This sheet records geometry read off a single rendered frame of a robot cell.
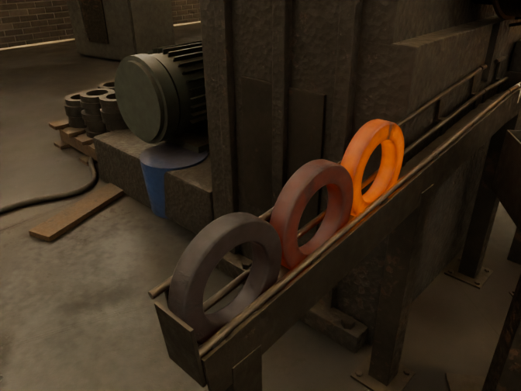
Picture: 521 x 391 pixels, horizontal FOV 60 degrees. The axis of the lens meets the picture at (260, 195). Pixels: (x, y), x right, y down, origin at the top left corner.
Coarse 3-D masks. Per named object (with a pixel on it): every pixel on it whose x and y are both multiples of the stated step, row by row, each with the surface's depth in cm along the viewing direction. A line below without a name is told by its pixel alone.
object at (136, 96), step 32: (128, 64) 186; (160, 64) 183; (192, 64) 193; (128, 96) 195; (160, 96) 181; (192, 96) 191; (160, 128) 188; (192, 128) 208; (128, 160) 207; (128, 192) 219; (192, 192) 179; (192, 224) 188
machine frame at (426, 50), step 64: (256, 0) 119; (320, 0) 105; (384, 0) 95; (448, 0) 110; (256, 64) 127; (320, 64) 112; (384, 64) 100; (448, 64) 109; (256, 128) 134; (320, 128) 118; (448, 128) 123; (256, 192) 145; (320, 192) 127; (448, 192) 142; (384, 256) 120; (448, 256) 166; (320, 320) 138
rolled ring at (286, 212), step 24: (312, 168) 67; (336, 168) 70; (288, 192) 65; (312, 192) 67; (336, 192) 74; (288, 216) 64; (336, 216) 76; (288, 240) 66; (312, 240) 76; (288, 264) 68
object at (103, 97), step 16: (80, 96) 245; (96, 96) 242; (112, 96) 236; (80, 112) 262; (96, 112) 245; (112, 112) 226; (64, 128) 273; (80, 128) 266; (96, 128) 249; (112, 128) 232; (128, 128) 233; (64, 144) 277; (80, 144) 264; (80, 160) 258; (96, 160) 254
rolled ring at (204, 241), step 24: (240, 216) 59; (192, 240) 56; (216, 240) 55; (240, 240) 58; (264, 240) 62; (192, 264) 54; (216, 264) 56; (264, 264) 65; (192, 288) 54; (264, 288) 66; (192, 312) 55; (216, 312) 64
